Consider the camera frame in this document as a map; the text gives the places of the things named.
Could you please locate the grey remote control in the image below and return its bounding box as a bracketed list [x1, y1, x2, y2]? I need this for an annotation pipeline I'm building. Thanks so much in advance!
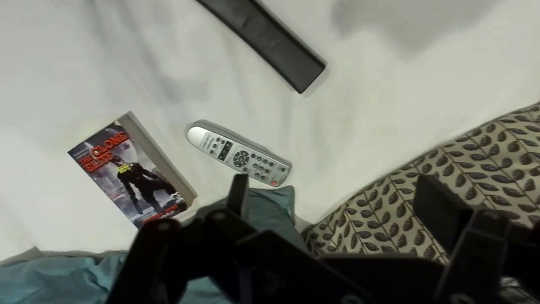
[186, 118, 294, 188]

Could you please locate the white sofa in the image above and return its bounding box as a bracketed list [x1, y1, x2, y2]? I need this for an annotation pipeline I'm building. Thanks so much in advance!
[0, 0, 540, 267]

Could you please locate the black remote control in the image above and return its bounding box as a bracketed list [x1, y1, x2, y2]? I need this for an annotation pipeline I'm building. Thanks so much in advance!
[194, 0, 329, 96]

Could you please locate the teal throw pillow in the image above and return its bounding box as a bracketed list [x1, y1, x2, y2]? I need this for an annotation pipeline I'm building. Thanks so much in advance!
[0, 184, 310, 304]

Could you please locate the paperback book with action cover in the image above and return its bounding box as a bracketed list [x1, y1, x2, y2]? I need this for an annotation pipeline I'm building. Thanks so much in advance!
[66, 110, 201, 230]

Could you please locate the leaf patterned throw pillow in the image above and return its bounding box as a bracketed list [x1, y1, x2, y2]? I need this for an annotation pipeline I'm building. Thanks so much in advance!
[302, 100, 540, 272]

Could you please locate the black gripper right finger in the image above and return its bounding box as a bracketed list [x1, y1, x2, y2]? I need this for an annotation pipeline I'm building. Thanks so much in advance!
[415, 174, 513, 304]

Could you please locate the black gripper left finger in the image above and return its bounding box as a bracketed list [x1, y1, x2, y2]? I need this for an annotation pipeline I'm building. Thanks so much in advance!
[204, 172, 267, 243]

